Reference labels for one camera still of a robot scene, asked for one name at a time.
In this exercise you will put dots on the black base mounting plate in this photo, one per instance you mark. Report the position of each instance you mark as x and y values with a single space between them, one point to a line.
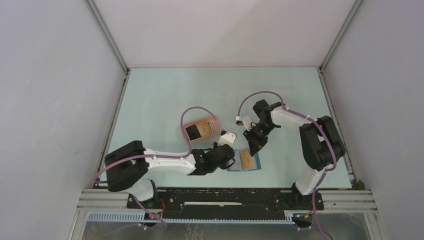
232 204

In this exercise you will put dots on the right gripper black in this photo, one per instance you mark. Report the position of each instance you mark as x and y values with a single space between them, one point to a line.
255 143

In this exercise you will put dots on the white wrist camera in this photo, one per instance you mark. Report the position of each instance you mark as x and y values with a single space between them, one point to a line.
227 138
244 121

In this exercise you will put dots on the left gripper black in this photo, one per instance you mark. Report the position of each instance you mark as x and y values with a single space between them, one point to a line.
224 166

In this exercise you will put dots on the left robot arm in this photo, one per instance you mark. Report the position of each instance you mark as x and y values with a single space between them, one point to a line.
126 167

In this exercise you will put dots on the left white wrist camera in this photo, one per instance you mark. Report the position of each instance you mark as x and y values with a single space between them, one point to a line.
227 138

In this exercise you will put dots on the pink oval tray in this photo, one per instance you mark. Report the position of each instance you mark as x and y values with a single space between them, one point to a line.
205 119

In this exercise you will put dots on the yellow black credit card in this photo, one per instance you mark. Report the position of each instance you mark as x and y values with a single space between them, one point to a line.
248 162

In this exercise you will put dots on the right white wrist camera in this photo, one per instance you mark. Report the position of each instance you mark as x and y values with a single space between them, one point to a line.
244 121

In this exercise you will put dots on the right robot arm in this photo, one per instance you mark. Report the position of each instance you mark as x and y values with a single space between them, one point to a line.
321 143

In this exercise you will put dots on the blue leather card holder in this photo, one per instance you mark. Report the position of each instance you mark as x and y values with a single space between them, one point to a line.
236 166

